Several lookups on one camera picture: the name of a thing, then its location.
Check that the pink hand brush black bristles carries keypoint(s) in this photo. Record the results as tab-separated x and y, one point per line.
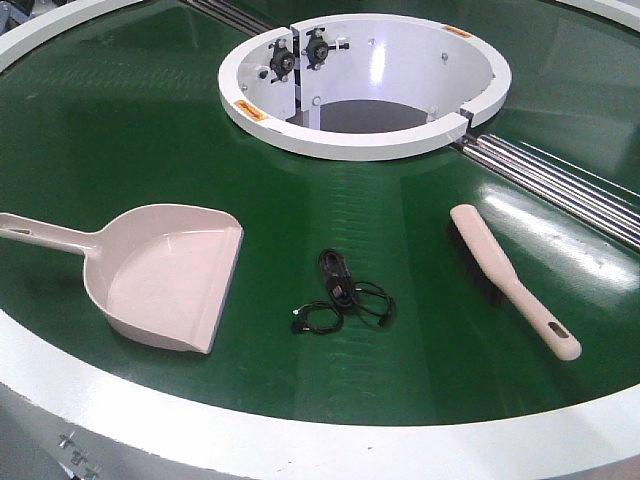
489	265

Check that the green conveyor belt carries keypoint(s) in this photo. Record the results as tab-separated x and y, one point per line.
349	302

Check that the pink plastic dustpan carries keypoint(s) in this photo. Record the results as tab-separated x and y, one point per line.
160	273

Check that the black bearing left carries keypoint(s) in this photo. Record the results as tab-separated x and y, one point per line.
282	62

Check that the black bearing right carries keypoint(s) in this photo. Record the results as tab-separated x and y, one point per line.
317	49

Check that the orange warning sticker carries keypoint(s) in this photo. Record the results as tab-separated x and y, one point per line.
457	31
250	110

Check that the orange warning sticker back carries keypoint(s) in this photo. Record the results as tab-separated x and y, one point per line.
457	31

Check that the steel rollers top left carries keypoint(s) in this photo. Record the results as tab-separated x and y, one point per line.
232	16

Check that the black bearing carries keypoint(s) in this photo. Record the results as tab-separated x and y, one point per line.
282	62
317	49

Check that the orange warning sticker front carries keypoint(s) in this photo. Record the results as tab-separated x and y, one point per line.
250	110

